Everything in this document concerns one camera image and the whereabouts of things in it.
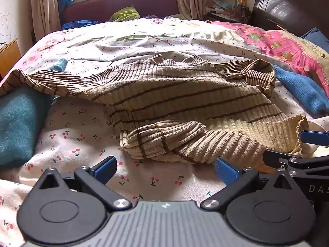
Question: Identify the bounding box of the beige brown striped ribbed sweater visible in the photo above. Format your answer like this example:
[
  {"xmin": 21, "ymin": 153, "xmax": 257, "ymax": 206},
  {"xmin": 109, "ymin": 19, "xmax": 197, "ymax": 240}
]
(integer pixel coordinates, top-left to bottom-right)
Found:
[{"xmin": 0, "ymin": 54, "xmax": 310, "ymax": 174}]

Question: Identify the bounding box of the blue knitted sweater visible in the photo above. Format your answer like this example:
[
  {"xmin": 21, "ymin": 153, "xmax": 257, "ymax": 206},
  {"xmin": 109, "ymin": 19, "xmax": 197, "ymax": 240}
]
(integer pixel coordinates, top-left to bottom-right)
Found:
[{"xmin": 272, "ymin": 65, "xmax": 328, "ymax": 115}]

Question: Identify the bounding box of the white cherry print bedsheet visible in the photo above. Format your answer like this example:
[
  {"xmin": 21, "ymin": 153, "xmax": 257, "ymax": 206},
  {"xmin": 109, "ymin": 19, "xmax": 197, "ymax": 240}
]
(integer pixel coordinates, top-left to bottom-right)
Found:
[{"xmin": 1, "ymin": 18, "xmax": 328, "ymax": 246}]

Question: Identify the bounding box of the pink floral cartoon quilt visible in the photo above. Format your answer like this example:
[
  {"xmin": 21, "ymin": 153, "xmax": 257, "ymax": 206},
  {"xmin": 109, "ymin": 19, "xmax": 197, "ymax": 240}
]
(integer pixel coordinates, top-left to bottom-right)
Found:
[{"xmin": 211, "ymin": 21, "xmax": 328, "ymax": 94}]

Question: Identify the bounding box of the blue pillow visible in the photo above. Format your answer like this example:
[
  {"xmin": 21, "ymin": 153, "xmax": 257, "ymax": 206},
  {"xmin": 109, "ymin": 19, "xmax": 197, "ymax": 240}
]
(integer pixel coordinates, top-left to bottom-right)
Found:
[{"xmin": 301, "ymin": 27, "xmax": 329, "ymax": 52}]

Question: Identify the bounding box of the teal fuzzy sweater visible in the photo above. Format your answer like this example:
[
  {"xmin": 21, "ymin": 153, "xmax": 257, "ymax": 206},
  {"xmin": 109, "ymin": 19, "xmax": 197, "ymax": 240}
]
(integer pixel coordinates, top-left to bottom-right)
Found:
[{"xmin": 1, "ymin": 69, "xmax": 54, "ymax": 170}]

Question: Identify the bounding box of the dark wooden headboard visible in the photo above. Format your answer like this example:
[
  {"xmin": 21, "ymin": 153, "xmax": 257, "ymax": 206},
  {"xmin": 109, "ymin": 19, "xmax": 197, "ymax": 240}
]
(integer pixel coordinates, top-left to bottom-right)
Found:
[{"xmin": 250, "ymin": 0, "xmax": 328, "ymax": 37}]

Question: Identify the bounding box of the cluttered nightstand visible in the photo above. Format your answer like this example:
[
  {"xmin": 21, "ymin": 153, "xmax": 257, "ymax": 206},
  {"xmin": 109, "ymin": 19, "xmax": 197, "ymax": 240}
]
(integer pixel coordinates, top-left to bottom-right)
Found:
[{"xmin": 205, "ymin": 0, "xmax": 252, "ymax": 24}]

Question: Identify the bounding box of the wooden side cabinet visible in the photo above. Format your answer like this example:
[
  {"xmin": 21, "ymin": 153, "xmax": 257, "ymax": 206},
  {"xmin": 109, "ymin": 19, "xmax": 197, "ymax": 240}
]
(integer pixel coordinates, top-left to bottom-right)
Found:
[{"xmin": 0, "ymin": 38, "xmax": 22, "ymax": 80}]

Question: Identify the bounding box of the blue cloth on bench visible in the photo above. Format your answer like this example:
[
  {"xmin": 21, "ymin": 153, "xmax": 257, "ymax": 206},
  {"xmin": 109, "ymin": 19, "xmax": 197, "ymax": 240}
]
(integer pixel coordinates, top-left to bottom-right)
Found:
[{"xmin": 61, "ymin": 20, "xmax": 99, "ymax": 30}]

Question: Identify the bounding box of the lime green cloth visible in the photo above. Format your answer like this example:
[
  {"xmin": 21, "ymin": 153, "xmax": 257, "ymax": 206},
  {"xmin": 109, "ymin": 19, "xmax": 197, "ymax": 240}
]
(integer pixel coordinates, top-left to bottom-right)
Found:
[{"xmin": 109, "ymin": 6, "xmax": 140, "ymax": 22}]

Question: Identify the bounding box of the maroon upholstered bench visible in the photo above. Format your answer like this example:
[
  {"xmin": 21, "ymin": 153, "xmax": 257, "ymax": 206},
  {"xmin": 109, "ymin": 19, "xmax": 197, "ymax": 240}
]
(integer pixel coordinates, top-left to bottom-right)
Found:
[{"xmin": 63, "ymin": 0, "xmax": 180, "ymax": 23}]

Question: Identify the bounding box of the beige left curtain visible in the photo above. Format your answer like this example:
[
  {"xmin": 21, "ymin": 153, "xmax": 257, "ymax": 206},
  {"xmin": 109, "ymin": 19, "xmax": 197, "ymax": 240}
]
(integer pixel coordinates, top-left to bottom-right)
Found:
[{"xmin": 31, "ymin": 0, "xmax": 61, "ymax": 41}]

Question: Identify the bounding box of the blue plastic bag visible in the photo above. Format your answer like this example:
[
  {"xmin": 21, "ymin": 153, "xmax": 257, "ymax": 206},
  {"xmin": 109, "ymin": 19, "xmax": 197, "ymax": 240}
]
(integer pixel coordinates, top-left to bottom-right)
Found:
[{"xmin": 57, "ymin": 0, "xmax": 74, "ymax": 19}]

